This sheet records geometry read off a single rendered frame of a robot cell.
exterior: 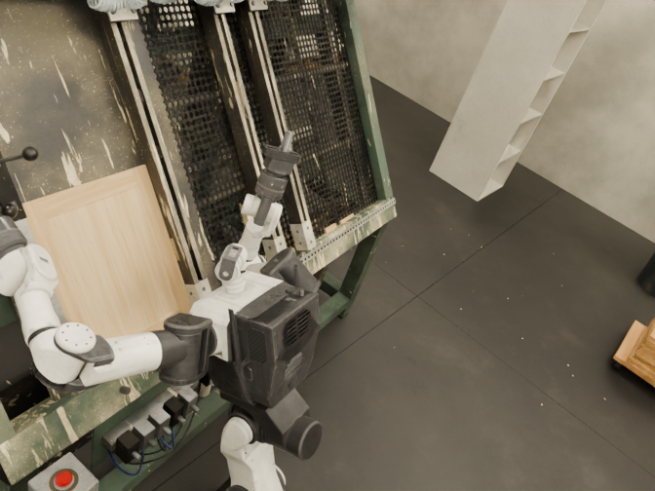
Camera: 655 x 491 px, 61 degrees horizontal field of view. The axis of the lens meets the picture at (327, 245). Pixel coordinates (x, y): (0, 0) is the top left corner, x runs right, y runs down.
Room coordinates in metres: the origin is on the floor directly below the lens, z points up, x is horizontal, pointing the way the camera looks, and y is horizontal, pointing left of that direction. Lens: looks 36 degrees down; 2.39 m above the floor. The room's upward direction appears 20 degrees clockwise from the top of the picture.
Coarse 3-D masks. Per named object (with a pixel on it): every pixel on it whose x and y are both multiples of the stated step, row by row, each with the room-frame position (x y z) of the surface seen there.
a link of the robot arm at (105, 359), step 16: (64, 336) 0.69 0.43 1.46; (80, 336) 0.71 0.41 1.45; (96, 336) 0.74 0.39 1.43; (128, 336) 0.80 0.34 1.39; (144, 336) 0.82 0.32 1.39; (64, 352) 0.67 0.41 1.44; (80, 352) 0.68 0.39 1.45; (96, 352) 0.70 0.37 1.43; (112, 352) 0.73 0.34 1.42; (128, 352) 0.76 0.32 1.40; (144, 352) 0.78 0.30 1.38; (160, 352) 0.81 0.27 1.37; (96, 368) 0.69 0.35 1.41; (112, 368) 0.71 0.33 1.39; (128, 368) 0.74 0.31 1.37; (144, 368) 0.77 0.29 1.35; (80, 384) 0.67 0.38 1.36; (96, 384) 0.70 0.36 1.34
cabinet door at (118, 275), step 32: (64, 192) 1.25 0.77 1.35; (96, 192) 1.33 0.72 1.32; (128, 192) 1.42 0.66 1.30; (32, 224) 1.12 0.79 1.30; (64, 224) 1.20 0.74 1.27; (96, 224) 1.28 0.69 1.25; (128, 224) 1.36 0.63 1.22; (160, 224) 1.45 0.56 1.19; (64, 256) 1.14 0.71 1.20; (96, 256) 1.22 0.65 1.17; (128, 256) 1.30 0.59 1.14; (160, 256) 1.39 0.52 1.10; (64, 288) 1.09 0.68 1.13; (96, 288) 1.17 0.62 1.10; (128, 288) 1.25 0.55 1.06; (160, 288) 1.34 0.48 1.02; (96, 320) 1.11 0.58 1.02; (128, 320) 1.19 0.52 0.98; (160, 320) 1.28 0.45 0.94
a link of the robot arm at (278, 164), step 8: (264, 152) 1.46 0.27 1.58; (272, 152) 1.45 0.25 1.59; (280, 152) 1.47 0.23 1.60; (264, 160) 1.48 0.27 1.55; (272, 160) 1.45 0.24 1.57; (280, 160) 1.47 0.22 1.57; (288, 160) 1.48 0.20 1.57; (296, 160) 1.50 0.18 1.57; (272, 168) 1.45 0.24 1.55; (280, 168) 1.47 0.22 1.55; (288, 168) 1.48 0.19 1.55; (264, 176) 1.44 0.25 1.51; (272, 176) 1.44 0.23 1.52; (280, 176) 1.46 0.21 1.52; (264, 184) 1.43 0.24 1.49; (272, 184) 1.43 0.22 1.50; (280, 184) 1.44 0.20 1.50; (280, 192) 1.44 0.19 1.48
